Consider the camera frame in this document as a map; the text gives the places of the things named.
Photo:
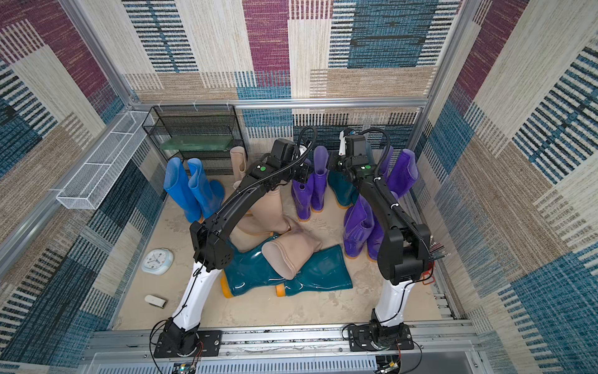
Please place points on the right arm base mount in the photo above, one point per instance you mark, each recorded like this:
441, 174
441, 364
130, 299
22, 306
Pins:
375, 338

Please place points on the white wire mesh basket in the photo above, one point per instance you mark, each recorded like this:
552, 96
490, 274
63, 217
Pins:
92, 182

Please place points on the green pad on shelf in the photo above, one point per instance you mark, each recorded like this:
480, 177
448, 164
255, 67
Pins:
202, 143

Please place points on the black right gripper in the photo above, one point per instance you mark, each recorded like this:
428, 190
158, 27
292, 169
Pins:
348, 165

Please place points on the blue boot from pile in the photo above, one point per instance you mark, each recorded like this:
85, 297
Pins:
208, 193

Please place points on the red pencil bucket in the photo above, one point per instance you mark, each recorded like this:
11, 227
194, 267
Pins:
428, 277

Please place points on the beige boot back left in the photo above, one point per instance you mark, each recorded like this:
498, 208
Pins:
239, 163

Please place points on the teal boot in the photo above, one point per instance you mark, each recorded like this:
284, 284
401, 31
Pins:
324, 271
345, 193
249, 270

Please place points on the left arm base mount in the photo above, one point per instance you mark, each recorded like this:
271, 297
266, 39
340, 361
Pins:
201, 343

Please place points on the white round alarm clock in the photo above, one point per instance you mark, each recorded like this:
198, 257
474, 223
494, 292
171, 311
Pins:
157, 261

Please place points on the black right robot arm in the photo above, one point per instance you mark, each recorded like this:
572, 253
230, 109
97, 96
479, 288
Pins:
403, 256

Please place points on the small grey eraser block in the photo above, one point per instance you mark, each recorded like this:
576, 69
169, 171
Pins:
155, 301

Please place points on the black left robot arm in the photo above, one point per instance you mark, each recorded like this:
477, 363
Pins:
213, 251

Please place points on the beige boot front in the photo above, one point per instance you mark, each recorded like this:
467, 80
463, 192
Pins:
265, 216

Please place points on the black wire shelf rack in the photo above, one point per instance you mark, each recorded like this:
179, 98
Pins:
207, 132

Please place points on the beige boot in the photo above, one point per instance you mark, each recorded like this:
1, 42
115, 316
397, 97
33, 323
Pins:
239, 163
288, 253
265, 216

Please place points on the beige boot lying in pile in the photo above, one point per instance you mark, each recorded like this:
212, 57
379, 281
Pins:
288, 253

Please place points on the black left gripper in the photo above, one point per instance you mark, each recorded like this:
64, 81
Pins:
306, 170

